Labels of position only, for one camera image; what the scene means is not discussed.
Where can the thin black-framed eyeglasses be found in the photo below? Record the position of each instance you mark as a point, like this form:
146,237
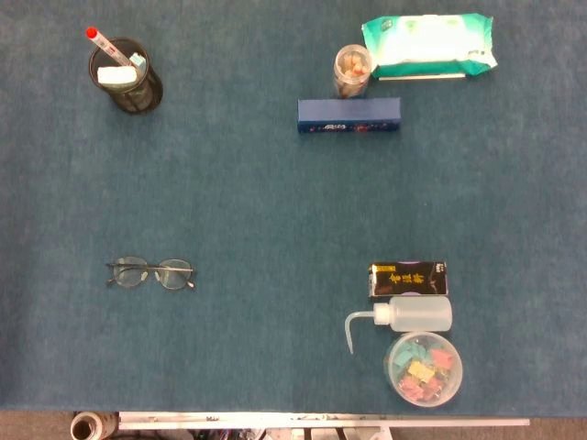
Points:
174,275

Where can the blue felt table cloth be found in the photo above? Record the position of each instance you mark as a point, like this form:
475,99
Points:
275,206

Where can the long blue floral box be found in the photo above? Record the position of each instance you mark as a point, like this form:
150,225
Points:
348,112

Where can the black box with gold characters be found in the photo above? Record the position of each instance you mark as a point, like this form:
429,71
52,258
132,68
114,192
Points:
408,279

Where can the translucent wash bottle with spout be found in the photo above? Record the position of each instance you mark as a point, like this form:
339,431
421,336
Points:
417,314

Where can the clear plastic jar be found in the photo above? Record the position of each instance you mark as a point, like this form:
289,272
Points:
351,69

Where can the teal binder clip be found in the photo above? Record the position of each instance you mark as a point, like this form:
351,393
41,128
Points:
406,356

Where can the flat white strip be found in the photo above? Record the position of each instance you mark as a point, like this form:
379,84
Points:
422,77

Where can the yellow binder clip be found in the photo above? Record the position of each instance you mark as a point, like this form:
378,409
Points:
421,370

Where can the black mesh pen holder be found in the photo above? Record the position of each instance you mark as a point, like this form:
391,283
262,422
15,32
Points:
137,98

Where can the pink binder clip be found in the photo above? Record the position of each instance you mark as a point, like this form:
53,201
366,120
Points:
441,358
433,387
412,389

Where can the green white wet wipes pack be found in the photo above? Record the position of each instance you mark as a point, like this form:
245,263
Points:
431,46

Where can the small teal white item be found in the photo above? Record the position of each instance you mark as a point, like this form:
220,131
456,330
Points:
137,60

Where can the clear round plastic cup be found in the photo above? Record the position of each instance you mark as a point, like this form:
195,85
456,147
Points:
454,385

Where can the white and green box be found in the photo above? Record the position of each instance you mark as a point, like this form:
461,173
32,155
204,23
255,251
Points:
114,74

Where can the clear tube with red cap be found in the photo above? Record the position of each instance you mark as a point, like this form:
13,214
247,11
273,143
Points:
103,43

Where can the brown tape roll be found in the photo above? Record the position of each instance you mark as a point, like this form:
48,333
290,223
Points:
105,421

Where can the aluminium rail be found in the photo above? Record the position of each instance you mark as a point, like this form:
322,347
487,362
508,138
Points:
321,419

